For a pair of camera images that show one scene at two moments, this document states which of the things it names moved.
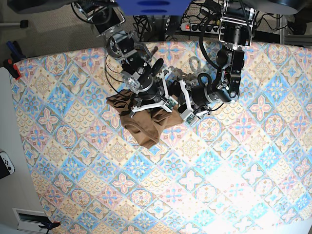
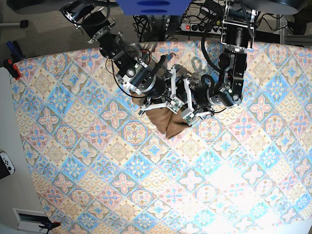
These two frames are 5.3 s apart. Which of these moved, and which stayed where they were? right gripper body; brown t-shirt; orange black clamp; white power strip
Moved: brown t-shirt
Stayed: white power strip; right gripper body; orange black clamp
